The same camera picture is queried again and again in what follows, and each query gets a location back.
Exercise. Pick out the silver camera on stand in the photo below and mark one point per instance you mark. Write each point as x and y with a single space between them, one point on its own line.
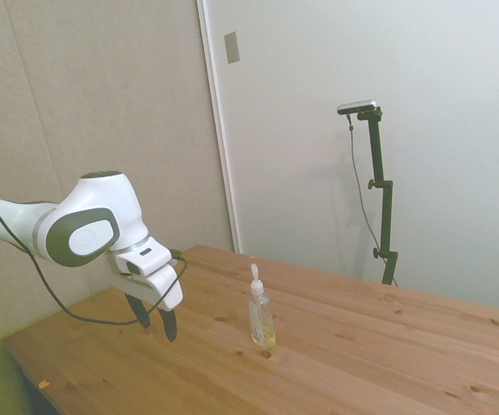
357 106

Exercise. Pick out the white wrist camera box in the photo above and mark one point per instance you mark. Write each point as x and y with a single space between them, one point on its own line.
145 259

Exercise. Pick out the grey wall plate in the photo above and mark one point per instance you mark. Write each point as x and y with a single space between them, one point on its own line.
232 47

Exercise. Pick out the white door trim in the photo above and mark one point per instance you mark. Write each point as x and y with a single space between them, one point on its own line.
221 129

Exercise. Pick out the black camera stand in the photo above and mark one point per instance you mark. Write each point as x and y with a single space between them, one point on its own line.
383 194

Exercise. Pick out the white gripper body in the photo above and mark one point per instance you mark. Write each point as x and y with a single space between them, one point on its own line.
162 285

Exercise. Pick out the clear hand sanitizer bottle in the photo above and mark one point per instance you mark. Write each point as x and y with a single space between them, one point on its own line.
261 322

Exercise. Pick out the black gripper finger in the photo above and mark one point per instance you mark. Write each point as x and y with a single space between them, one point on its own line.
140 312
168 324

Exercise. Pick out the small orange scrap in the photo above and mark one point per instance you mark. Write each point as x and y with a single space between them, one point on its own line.
44 383

